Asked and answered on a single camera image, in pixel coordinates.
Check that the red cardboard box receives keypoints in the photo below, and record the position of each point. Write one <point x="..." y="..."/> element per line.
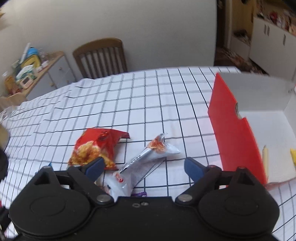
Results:
<point x="253" y="118"/>

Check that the brown wooden chair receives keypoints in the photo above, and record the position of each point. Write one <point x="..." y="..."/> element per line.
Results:
<point x="101" y="58"/>

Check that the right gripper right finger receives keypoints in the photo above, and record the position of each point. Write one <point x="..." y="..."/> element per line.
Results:
<point x="204" y="178"/>

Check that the white drawer cabinet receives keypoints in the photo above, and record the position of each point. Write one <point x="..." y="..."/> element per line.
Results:
<point x="56" y="75"/>

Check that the white wall cabinets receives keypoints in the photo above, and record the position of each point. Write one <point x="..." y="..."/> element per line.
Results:
<point x="263" y="36"/>

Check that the white silver snack packet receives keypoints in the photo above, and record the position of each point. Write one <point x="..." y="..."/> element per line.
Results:
<point x="123" y="181"/>

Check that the purple candy packet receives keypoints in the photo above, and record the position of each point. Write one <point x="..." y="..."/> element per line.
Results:
<point x="140" y="194"/>

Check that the red fried snack bag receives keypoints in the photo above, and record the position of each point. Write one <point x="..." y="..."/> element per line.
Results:
<point x="96" y="143"/>

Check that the yellow snack packet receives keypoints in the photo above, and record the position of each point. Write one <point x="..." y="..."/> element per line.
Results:
<point x="293" y="154"/>

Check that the white digital timer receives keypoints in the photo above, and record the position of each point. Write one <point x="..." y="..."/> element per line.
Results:
<point x="26" y="82"/>

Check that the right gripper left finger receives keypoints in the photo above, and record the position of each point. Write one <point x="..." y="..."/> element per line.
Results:
<point x="85" y="177"/>

